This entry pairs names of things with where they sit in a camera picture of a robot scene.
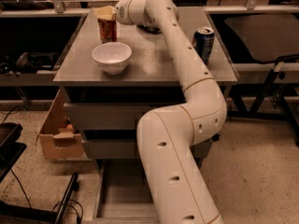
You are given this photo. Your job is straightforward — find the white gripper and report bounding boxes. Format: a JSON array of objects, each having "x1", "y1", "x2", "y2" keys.
[{"x1": 94, "y1": 0, "x2": 148, "y2": 25}]

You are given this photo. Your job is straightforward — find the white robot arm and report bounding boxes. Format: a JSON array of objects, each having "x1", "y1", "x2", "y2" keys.
[{"x1": 114, "y1": 0, "x2": 227, "y2": 224}]

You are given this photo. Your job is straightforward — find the blue pepsi can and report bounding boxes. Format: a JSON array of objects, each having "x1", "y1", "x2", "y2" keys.
[{"x1": 192, "y1": 26, "x2": 215, "y2": 63}]

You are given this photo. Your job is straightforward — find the top grey drawer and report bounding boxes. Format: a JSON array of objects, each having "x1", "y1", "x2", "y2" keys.
[{"x1": 64, "y1": 94, "x2": 228, "y2": 131}]

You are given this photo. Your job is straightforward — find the grey drawer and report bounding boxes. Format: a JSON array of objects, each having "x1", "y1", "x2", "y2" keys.
[
  {"x1": 81, "y1": 129, "x2": 216, "y2": 160},
  {"x1": 64, "y1": 94, "x2": 228, "y2": 131}
]

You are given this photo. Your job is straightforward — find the middle grey drawer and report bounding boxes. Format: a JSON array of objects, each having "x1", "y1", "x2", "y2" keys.
[{"x1": 81, "y1": 129, "x2": 216, "y2": 160}]

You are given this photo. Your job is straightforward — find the open bottom drawer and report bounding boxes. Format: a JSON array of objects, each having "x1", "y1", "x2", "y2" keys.
[{"x1": 82, "y1": 158, "x2": 205, "y2": 224}]

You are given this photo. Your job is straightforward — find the white ceramic bowl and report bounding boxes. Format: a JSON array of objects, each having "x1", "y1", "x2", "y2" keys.
[{"x1": 92, "y1": 42, "x2": 132, "y2": 75}]

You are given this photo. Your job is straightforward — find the black crumpled chip bag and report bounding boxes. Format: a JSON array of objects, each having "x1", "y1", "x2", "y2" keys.
[{"x1": 137, "y1": 25, "x2": 161, "y2": 35}]

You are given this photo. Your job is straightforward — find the cardboard box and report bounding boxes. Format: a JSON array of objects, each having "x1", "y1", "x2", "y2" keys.
[{"x1": 38, "y1": 91, "x2": 87, "y2": 161}]

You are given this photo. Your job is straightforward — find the black floor cable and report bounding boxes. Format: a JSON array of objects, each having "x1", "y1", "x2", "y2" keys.
[{"x1": 50, "y1": 199, "x2": 85, "y2": 224}]

